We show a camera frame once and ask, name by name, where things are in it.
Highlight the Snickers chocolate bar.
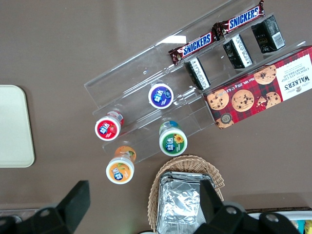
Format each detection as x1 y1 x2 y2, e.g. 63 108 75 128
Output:
212 0 266 41
168 31 218 65

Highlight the clear acrylic bottle rack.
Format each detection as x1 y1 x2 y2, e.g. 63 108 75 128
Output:
0 208 41 218

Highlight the clear acrylic stepped stand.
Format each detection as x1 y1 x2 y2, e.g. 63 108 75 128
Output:
154 0 308 98
83 41 215 165

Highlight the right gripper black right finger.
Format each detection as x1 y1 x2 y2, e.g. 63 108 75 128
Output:
194 179 250 234

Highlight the red lid gum jar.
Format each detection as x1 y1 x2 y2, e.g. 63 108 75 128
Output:
94 110 125 141

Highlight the green lid gum jar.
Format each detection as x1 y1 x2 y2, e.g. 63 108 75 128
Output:
158 120 188 157

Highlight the blue lid gum jar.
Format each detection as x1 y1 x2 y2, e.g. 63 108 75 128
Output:
147 82 175 110

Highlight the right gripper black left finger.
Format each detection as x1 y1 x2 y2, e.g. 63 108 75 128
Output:
31 179 92 234

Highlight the aluminium foil tray stack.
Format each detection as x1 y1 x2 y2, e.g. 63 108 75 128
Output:
156 171 216 234

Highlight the orange lid gum jar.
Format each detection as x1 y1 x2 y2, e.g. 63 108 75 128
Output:
105 145 137 185

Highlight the white rectangular snack tray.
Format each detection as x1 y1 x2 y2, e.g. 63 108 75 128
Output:
243 209 312 234

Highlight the light tan wicker basket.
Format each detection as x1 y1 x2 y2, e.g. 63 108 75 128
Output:
147 154 225 234

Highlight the small black carton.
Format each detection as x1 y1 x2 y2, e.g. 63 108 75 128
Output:
251 15 286 55
222 33 253 70
183 56 212 92

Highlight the red Walkers cookie box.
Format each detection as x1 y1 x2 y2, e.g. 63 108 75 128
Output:
202 45 312 130

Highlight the beige plastic serving tray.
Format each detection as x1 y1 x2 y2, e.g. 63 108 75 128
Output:
0 84 36 169

